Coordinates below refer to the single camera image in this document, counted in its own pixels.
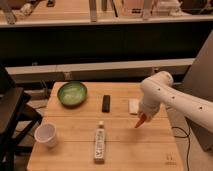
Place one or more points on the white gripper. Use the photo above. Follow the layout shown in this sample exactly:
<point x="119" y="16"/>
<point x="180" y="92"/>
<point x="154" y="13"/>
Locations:
<point x="148" y="109"/>

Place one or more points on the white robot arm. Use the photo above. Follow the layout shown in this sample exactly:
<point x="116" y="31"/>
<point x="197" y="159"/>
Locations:
<point x="158" y="89"/>

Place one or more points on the green ceramic bowl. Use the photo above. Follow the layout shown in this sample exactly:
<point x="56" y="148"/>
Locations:
<point x="72" y="93"/>

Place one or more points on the white folded cloth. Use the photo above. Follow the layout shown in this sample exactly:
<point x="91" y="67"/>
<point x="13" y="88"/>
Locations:
<point x="133" y="106"/>

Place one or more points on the black rectangular block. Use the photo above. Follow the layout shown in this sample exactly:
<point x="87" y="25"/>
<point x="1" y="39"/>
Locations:
<point x="106" y="103"/>

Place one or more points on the grey panel board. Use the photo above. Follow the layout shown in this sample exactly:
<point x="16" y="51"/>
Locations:
<point x="198" y="82"/>

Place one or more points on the white paper cup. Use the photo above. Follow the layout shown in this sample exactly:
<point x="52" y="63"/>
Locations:
<point x="46" y="134"/>

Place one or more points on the black stool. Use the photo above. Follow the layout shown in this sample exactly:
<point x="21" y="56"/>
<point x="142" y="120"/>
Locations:
<point x="16" y="119"/>

